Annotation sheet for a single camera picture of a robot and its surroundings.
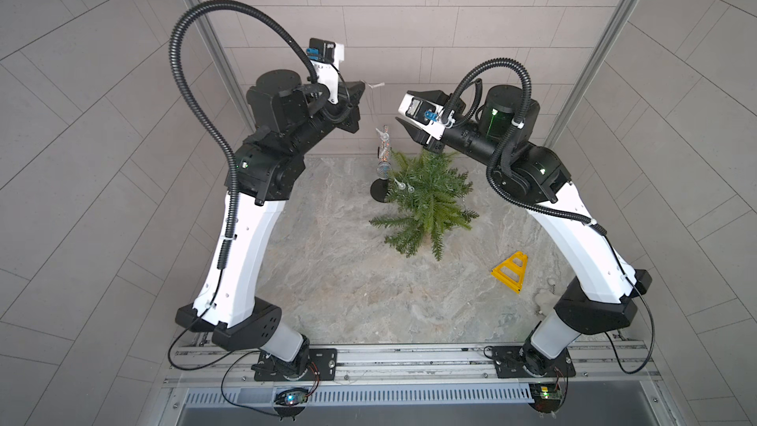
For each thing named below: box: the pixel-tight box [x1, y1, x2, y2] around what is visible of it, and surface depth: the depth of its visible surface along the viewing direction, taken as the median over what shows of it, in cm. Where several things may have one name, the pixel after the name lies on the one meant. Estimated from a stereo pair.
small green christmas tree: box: [368, 148, 481, 262], surface depth 74 cm
